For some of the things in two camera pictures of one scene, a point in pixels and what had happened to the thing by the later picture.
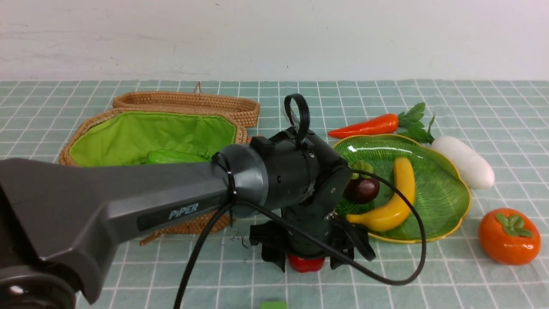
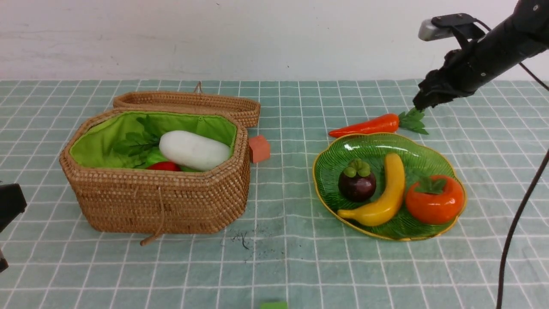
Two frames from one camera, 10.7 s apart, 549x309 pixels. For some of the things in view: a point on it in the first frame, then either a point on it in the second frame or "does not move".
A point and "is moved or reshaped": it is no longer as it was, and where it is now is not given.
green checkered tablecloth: (506, 122) does not move
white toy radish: (475, 170) to (185, 149)
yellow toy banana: (394, 212) is moved or reshaped
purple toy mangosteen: (361, 188) does not move
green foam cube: (273, 305) does not move
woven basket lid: (246, 110) does not move
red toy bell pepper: (304, 264) is moved or reshaped
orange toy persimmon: (509, 237) to (435, 200)
